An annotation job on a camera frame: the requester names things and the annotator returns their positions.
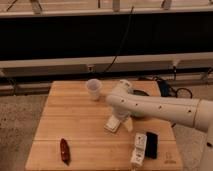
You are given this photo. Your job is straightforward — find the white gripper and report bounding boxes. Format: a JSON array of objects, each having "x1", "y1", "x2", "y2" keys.
[{"x1": 114, "y1": 109, "x2": 133, "y2": 132}]

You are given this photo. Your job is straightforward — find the white sponge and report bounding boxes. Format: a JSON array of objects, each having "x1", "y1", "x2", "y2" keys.
[{"x1": 104, "y1": 115, "x2": 121, "y2": 133}]

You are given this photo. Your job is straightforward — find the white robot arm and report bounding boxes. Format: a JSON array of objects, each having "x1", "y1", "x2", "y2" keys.
[{"x1": 106, "y1": 80, "x2": 213, "y2": 171}]

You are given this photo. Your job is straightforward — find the green bowl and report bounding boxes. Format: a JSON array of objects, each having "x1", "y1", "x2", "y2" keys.
[{"x1": 131, "y1": 89, "x2": 149, "y2": 118}]

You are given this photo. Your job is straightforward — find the black rectangular block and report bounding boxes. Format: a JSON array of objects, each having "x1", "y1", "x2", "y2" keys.
[{"x1": 145, "y1": 132, "x2": 158, "y2": 159}]

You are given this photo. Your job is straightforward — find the wooden cutting board table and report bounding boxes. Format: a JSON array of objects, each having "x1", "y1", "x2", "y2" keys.
[{"x1": 26, "y1": 81, "x2": 182, "y2": 171}]

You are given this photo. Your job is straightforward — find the red-brown oblong object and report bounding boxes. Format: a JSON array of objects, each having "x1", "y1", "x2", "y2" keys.
[{"x1": 60, "y1": 139, "x2": 70, "y2": 164}]

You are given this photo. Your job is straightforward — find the black cable bundle on floor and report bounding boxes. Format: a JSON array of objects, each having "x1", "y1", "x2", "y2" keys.
[{"x1": 138, "y1": 75, "x2": 194, "y2": 100}]

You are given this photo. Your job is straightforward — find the grey metal rail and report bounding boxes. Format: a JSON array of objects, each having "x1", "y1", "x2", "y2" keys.
[{"x1": 0, "y1": 52, "x2": 213, "y2": 77}]

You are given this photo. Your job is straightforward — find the black hanging cable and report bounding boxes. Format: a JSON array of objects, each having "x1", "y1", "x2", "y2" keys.
[{"x1": 99, "y1": 5, "x2": 135, "y2": 75}]

